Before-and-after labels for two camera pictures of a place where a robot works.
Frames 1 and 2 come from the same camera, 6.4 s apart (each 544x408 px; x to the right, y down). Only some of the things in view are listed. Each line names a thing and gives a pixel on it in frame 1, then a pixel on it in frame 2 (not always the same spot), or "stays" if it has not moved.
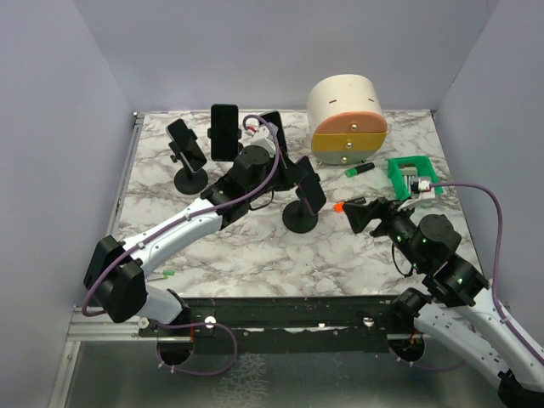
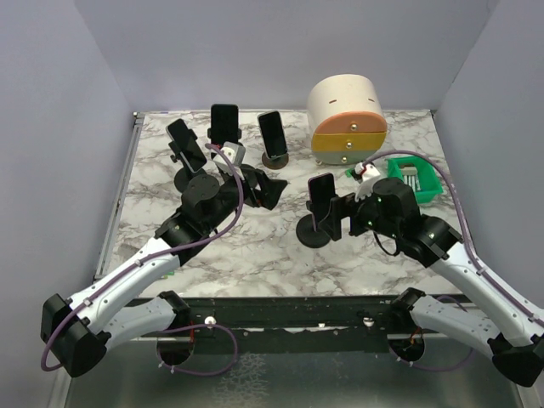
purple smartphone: (309, 188) to (321, 189)
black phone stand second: (239, 137) stays
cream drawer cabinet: (348, 124) stays
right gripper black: (359, 214) to (342, 206)
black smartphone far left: (189, 148) stays
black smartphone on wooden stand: (274, 118) stays
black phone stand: (297, 217) to (306, 231)
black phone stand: (185, 181) stays
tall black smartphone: (224, 132) stays
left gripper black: (291, 173) to (269, 192)
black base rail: (343, 325) stays
